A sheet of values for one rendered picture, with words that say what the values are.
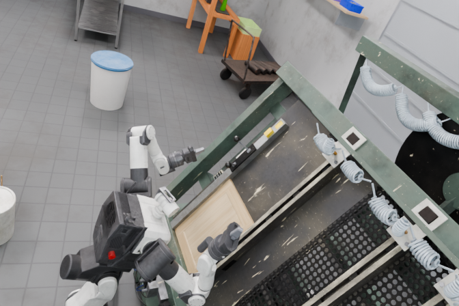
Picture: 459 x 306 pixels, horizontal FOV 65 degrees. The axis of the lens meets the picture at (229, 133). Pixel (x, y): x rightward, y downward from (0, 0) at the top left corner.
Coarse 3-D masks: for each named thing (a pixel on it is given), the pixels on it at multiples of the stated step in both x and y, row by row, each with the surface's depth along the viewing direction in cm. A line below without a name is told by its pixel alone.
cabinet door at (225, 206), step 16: (224, 192) 209; (208, 208) 211; (224, 208) 204; (240, 208) 196; (192, 224) 214; (208, 224) 206; (224, 224) 199; (240, 224) 192; (192, 240) 209; (192, 256) 204; (192, 272) 198
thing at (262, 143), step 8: (280, 120) 203; (272, 128) 204; (280, 128) 201; (264, 136) 205; (272, 136) 202; (256, 144) 206; (264, 144) 204; (256, 152) 206; (248, 160) 207; (240, 168) 209; (224, 176) 211; (232, 176) 211; (216, 184) 213; (208, 192) 214; (200, 200) 215; (192, 208) 217; (184, 216) 218; (176, 224) 219
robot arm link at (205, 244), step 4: (208, 236) 150; (204, 240) 149; (208, 240) 149; (200, 244) 153; (204, 244) 149; (208, 244) 148; (200, 248) 152; (204, 248) 151; (208, 248) 146; (200, 252) 154; (204, 252) 149; (208, 252) 146; (212, 256) 145; (212, 260) 147; (216, 260) 148; (220, 260) 146
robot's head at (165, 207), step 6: (156, 198) 164; (162, 198) 164; (162, 204) 163; (168, 204) 162; (174, 204) 163; (156, 210) 165; (162, 210) 165; (168, 210) 161; (174, 210) 162; (162, 216) 165; (168, 216) 162
